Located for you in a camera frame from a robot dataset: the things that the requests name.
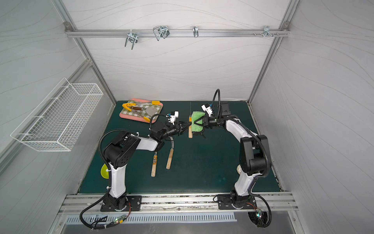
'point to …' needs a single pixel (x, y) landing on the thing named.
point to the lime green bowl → (104, 173)
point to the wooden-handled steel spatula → (151, 111)
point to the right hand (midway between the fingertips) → (194, 123)
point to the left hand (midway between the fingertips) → (193, 126)
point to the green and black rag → (196, 115)
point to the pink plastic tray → (139, 119)
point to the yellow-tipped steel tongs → (126, 105)
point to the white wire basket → (56, 123)
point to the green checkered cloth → (143, 112)
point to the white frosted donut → (239, 169)
